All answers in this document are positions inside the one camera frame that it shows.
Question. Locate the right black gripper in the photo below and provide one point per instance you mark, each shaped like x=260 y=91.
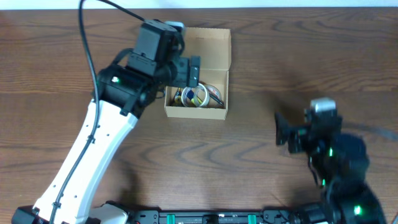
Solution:
x=298 y=134

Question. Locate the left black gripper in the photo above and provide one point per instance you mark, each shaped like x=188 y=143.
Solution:
x=188 y=68

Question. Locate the cardboard box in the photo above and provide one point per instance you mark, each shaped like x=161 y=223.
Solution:
x=214 y=48

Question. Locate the yellow highlighter pen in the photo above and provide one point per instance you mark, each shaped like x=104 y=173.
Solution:
x=194 y=99

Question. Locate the black ballpoint pen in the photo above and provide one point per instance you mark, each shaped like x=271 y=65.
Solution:
x=216 y=98

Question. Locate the yellow black correction tape dispenser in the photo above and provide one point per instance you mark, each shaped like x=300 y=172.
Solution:
x=177 y=100

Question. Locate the clear tape roll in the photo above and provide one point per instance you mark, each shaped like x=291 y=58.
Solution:
x=214 y=90

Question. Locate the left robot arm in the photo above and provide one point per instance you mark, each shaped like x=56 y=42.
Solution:
x=123 y=90

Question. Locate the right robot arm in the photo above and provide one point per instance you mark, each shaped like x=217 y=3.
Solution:
x=338 y=162

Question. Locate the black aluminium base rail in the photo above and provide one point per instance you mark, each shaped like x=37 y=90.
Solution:
x=209 y=217

